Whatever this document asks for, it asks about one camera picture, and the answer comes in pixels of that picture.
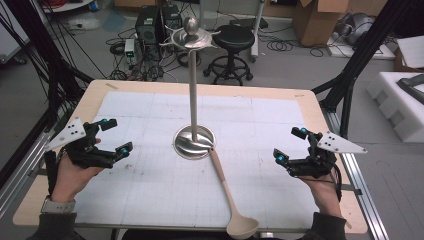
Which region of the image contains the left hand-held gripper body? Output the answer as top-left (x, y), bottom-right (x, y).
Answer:
top-left (44, 116), bottom-right (116, 169)

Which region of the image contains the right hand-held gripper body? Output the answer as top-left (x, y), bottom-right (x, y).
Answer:
top-left (285, 130), bottom-right (368, 179)

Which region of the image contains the beige ladle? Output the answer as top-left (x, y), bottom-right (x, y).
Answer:
top-left (209, 148), bottom-right (260, 240)

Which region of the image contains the metal utensil stand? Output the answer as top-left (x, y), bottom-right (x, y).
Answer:
top-left (159, 16), bottom-right (222, 161)

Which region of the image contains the person's right hand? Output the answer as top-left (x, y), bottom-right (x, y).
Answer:
top-left (298, 174), bottom-right (344, 219)

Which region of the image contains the person's left hand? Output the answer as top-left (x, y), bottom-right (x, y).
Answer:
top-left (50, 137), bottom-right (105, 203)

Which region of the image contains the black tape piece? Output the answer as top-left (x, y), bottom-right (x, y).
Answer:
top-left (339, 183), bottom-right (363, 196)

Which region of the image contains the white grid mat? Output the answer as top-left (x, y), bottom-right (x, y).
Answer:
top-left (73, 91), bottom-right (321, 231)

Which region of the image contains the grey wrist watch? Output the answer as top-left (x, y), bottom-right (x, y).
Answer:
top-left (40, 195), bottom-right (77, 215)

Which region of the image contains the white device with green light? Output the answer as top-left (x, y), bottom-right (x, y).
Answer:
top-left (124, 38), bottom-right (136, 58)

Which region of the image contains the white foam block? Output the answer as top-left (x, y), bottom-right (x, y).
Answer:
top-left (365, 71), bottom-right (424, 144)

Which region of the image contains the black computer tower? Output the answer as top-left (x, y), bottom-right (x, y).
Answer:
top-left (134, 5), bottom-right (162, 46)
top-left (161, 3), bottom-right (184, 32)

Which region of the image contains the large cardboard box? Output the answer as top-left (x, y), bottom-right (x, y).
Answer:
top-left (292, 0), bottom-right (351, 48)

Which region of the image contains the white stand pole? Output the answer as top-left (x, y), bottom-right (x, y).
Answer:
top-left (250, 0), bottom-right (266, 63)

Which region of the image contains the black round stool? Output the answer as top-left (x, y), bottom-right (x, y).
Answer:
top-left (203, 24), bottom-right (256, 87)

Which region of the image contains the grey rounded device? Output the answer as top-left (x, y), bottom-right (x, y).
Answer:
top-left (334, 12), bottom-right (376, 46)

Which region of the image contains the dark curved part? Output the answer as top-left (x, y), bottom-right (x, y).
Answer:
top-left (395, 73), bottom-right (424, 106)

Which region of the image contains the white box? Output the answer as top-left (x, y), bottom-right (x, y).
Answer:
top-left (396, 34), bottom-right (424, 69)

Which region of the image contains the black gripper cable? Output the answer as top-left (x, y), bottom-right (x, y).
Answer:
top-left (328, 162), bottom-right (344, 203)

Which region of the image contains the black gripper strap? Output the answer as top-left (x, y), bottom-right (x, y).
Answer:
top-left (44, 150), bottom-right (58, 197)

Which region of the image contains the aluminium rail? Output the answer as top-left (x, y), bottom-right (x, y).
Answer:
top-left (321, 109), bottom-right (390, 240)
top-left (0, 129), bottom-right (52, 218)

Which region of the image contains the tangle of floor cables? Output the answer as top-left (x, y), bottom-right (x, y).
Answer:
top-left (105, 28), bottom-right (202, 83)

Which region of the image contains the black frame with cables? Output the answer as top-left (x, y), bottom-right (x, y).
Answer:
top-left (0, 0), bottom-right (96, 188)

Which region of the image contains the black coiled cable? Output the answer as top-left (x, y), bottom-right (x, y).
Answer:
top-left (265, 34), bottom-right (295, 53)

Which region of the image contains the black metal frame strut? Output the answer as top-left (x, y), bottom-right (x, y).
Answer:
top-left (311, 0), bottom-right (416, 139)

